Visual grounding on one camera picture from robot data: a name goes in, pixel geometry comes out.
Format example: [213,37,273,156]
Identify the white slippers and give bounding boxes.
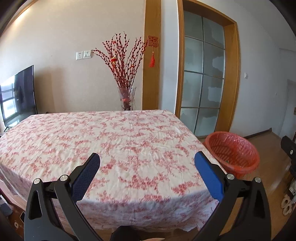
[280,194,293,216]

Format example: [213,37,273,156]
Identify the red berry branches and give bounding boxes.
[91,33,147,90]

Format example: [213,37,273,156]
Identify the floral pink tablecloth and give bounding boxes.
[1,110,218,231]

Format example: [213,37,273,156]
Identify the frosted glass sliding door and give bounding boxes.
[180,11,225,137]

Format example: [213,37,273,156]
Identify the white light switch plate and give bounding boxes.
[83,50,91,59]

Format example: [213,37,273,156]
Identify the white wall socket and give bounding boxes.
[76,51,83,60]

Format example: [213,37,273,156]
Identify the black flat television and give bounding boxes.
[1,65,38,128]

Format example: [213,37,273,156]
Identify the red fu wall ornament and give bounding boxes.
[147,35,159,68]

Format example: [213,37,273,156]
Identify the glass vase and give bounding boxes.
[118,87,137,110]

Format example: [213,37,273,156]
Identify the red plastic trash basket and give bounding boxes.
[204,131,260,179]

